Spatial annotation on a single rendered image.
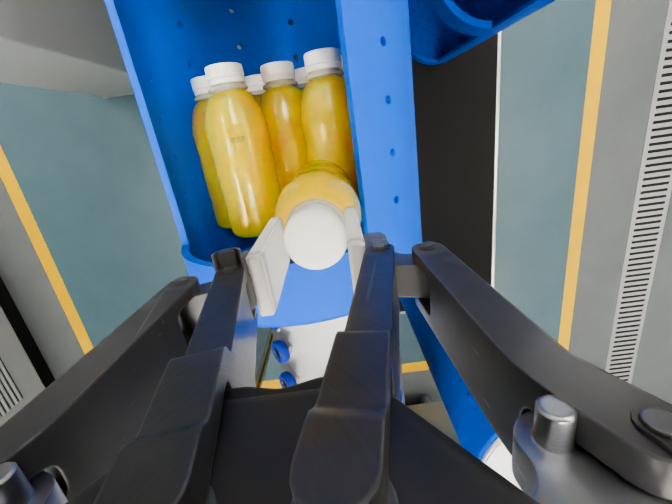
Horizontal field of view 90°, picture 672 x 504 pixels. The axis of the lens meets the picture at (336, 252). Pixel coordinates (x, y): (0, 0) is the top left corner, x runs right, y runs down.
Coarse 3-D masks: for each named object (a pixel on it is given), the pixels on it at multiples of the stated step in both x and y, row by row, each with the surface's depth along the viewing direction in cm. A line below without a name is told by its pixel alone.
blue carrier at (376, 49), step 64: (128, 0) 34; (192, 0) 42; (256, 0) 45; (320, 0) 44; (384, 0) 26; (128, 64) 33; (192, 64) 42; (256, 64) 47; (384, 64) 27; (384, 128) 28; (192, 192) 42; (384, 192) 30; (192, 256) 34; (320, 320) 31
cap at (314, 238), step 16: (304, 208) 20; (320, 208) 20; (288, 224) 20; (304, 224) 20; (320, 224) 20; (336, 224) 20; (288, 240) 20; (304, 240) 20; (320, 240) 20; (336, 240) 20; (304, 256) 20; (320, 256) 20; (336, 256) 20
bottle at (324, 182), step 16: (320, 160) 34; (304, 176) 24; (320, 176) 24; (336, 176) 25; (288, 192) 23; (304, 192) 22; (320, 192) 22; (336, 192) 23; (352, 192) 24; (288, 208) 22; (336, 208) 21
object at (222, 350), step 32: (224, 256) 14; (224, 288) 12; (224, 320) 10; (256, 320) 14; (192, 352) 9; (224, 352) 8; (160, 384) 7; (192, 384) 7; (224, 384) 7; (160, 416) 6; (192, 416) 6; (128, 448) 5; (160, 448) 5; (192, 448) 5; (128, 480) 5; (160, 480) 4; (192, 480) 5
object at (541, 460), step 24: (552, 408) 5; (528, 432) 6; (552, 432) 5; (528, 456) 6; (552, 456) 6; (576, 456) 5; (528, 480) 6; (552, 480) 5; (576, 480) 5; (600, 480) 5; (624, 480) 5
